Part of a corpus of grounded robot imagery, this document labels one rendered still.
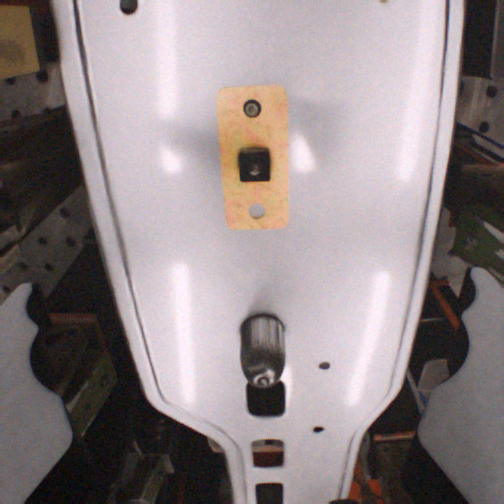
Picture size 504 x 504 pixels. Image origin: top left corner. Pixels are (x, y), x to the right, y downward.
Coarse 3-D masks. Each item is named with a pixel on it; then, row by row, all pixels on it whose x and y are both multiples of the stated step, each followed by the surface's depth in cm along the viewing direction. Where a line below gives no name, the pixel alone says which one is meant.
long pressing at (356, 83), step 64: (64, 0) 17; (192, 0) 18; (256, 0) 18; (320, 0) 18; (448, 0) 18; (64, 64) 19; (128, 64) 20; (192, 64) 20; (256, 64) 20; (320, 64) 19; (384, 64) 19; (448, 64) 19; (128, 128) 21; (192, 128) 21; (320, 128) 21; (384, 128) 21; (448, 128) 21; (128, 192) 23; (192, 192) 23; (320, 192) 23; (384, 192) 23; (128, 256) 25; (192, 256) 25; (256, 256) 25; (320, 256) 25; (384, 256) 25; (128, 320) 28; (192, 320) 28; (320, 320) 28; (384, 320) 28; (192, 384) 31; (320, 384) 31; (384, 384) 31; (320, 448) 36
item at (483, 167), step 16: (464, 128) 42; (464, 144) 39; (496, 144) 37; (464, 160) 32; (480, 160) 32; (496, 160) 34; (448, 176) 33; (464, 176) 29; (480, 176) 27; (496, 176) 27; (448, 192) 33; (464, 192) 28; (480, 192) 26; (496, 192) 25; (448, 208) 33; (448, 224) 32
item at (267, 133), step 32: (224, 96) 20; (256, 96) 20; (224, 128) 21; (256, 128) 21; (224, 160) 22; (288, 160) 22; (224, 192) 23; (256, 192) 23; (288, 192) 23; (256, 224) 24
